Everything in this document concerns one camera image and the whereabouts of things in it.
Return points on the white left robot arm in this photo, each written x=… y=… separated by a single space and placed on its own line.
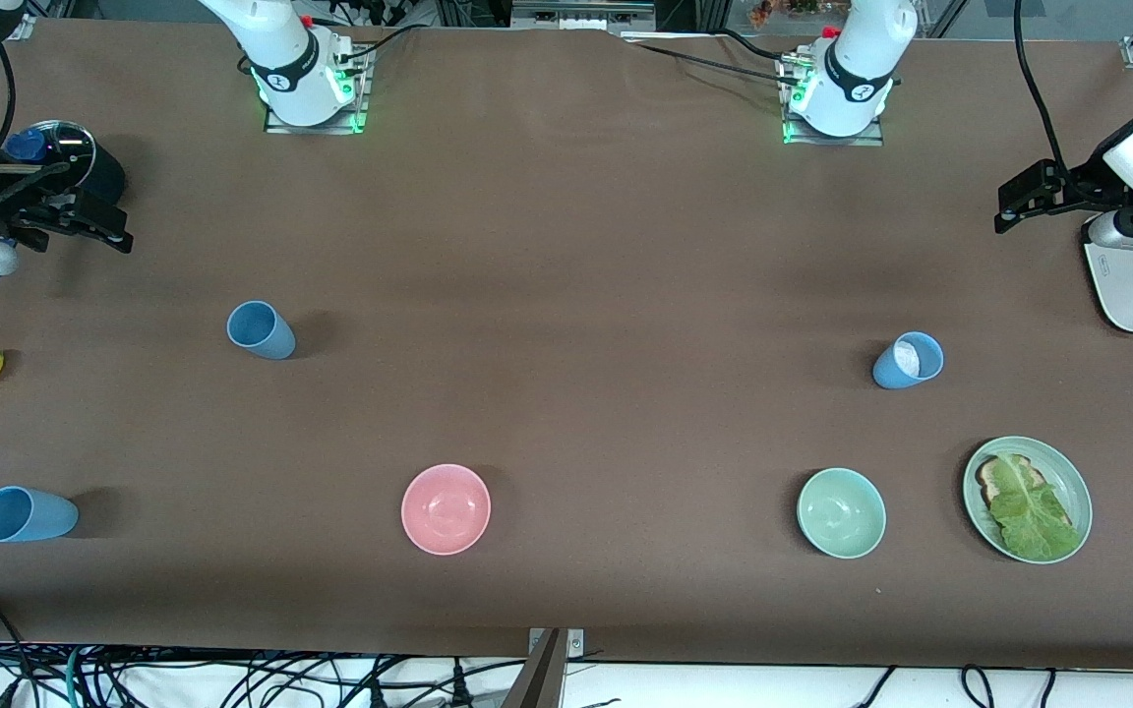
x=857 y=69

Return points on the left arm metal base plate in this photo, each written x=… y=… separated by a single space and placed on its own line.
x=876 y=136

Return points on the blue cup with white filling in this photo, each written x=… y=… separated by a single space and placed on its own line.
x=906 y=362

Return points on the pale green bowl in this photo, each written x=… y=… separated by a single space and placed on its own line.
x=841 y=512

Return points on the pale green plate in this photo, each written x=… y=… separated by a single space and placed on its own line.
x=1068 y=482

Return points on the green lettuce leaf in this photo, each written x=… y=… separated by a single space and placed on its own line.
x=1034 y=516

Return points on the small metal bracket plate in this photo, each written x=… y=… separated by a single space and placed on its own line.
x=576 y=641

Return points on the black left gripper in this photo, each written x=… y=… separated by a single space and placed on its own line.
x=1081 y=188

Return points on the dark blue saucepan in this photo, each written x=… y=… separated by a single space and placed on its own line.
x=104 y=177

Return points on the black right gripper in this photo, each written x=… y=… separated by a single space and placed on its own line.
x=35 y=208

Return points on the pink bowl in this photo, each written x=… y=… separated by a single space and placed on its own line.
x=446 y=508

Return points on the glass lid with blue knob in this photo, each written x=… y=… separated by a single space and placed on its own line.
x=65 y=147

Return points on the plain blue cup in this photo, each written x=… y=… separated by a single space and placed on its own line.
x=262 y=329
x=26 y=514

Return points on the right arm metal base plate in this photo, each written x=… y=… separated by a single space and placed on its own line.
x=358 y=98

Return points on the orange background items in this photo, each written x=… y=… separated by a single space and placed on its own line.
x=783 y=10

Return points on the toasted bread slice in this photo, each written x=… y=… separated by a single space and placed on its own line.
x=994 y=477

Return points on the dark slanted pole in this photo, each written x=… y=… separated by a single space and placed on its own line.
x=539 y=678

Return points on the black power plug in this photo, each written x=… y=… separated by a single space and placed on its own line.
x=461 y=693

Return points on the white power strip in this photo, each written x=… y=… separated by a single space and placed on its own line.
x=586 y=18

